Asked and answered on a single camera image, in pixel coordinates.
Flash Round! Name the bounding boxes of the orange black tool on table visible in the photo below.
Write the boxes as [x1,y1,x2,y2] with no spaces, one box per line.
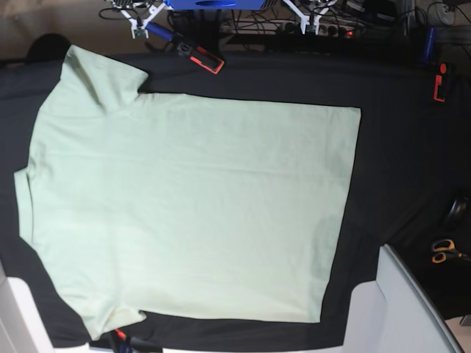
[177,42,224,74]

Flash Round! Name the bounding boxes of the red blue tool bottom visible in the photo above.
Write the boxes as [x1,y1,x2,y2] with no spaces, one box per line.
[106,329,163,353]

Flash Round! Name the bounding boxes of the light green T-shirt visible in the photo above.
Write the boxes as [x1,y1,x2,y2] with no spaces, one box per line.
[14,46,361,339]

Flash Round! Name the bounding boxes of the orange black bracket right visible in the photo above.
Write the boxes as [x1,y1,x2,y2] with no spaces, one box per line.
[433,63,447,102]

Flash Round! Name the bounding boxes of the white bin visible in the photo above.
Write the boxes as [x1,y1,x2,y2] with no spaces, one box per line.
[1,265,54,353]
[341,245,463,353]

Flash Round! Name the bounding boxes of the blue handle tool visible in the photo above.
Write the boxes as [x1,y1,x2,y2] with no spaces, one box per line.
[146,22,175,42]

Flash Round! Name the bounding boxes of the white bin left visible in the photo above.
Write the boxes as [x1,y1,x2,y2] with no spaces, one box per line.
[1,265,54,353]

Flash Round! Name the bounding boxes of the black table cloth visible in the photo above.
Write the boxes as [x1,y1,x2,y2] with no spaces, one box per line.
[1,53,470,352]

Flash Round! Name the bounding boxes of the white bin right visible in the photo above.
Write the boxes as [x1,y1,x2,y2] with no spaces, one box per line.
[341,245,463,353]

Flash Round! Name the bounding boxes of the blue tube right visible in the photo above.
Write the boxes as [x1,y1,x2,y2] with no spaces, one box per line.
[422,26,436,65]

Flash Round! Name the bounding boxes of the orange handled scissors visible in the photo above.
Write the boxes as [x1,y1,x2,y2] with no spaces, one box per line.
[431,238,470,264]

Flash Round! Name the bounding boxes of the blue box at top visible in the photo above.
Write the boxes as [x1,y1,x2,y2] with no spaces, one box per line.
[164,0,265,10]

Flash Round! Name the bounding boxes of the white power strip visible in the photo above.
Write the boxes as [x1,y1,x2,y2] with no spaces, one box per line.
[222,19,362,39]

